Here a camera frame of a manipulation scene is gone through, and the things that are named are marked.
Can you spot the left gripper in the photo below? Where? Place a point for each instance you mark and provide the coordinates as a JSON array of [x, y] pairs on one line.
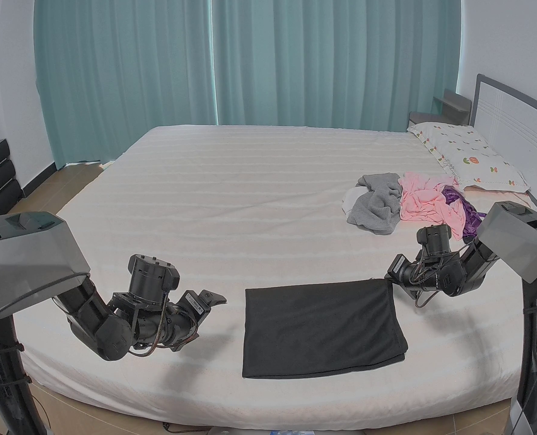
[[184, 322]]

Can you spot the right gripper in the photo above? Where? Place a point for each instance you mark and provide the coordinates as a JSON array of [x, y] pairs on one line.
[[408, 274]]

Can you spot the black T-shirt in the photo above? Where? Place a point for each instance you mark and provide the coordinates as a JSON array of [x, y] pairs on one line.
[[318, 329]]

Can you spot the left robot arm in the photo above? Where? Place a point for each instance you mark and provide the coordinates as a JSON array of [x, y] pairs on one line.
[[28, 252]]

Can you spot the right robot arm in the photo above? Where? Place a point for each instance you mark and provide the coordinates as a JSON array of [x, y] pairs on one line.
[[513, 238]]

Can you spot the pink garment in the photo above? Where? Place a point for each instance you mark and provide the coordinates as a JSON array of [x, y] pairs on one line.
[[424, 202]]

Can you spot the grey garment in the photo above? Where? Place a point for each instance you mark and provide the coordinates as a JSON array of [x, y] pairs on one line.
[[377, 206]]

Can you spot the purple garment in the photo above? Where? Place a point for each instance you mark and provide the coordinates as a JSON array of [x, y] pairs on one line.
[[470, 218]]

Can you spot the white garment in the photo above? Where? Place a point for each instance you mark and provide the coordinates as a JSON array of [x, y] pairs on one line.
[[352, 197]]

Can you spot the bed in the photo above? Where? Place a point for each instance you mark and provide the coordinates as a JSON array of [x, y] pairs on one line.
[[232, 197]]

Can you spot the white printed pillow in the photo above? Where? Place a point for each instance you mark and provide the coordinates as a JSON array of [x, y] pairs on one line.
[[472, 154]]

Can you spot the grey bedside table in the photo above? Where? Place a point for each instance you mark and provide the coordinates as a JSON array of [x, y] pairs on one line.
[[449, 107]]

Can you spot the blue-green curtain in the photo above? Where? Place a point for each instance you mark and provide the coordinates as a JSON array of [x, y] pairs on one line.
[[123, 61], [331, 52]]

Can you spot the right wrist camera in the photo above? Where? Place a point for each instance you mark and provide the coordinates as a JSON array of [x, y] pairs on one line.
[[436, 240]]

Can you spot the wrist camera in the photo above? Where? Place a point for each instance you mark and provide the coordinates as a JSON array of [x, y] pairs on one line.
[[153, 279], [436, 240]]

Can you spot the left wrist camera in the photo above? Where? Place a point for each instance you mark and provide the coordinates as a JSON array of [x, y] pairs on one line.
[[153, 279]]

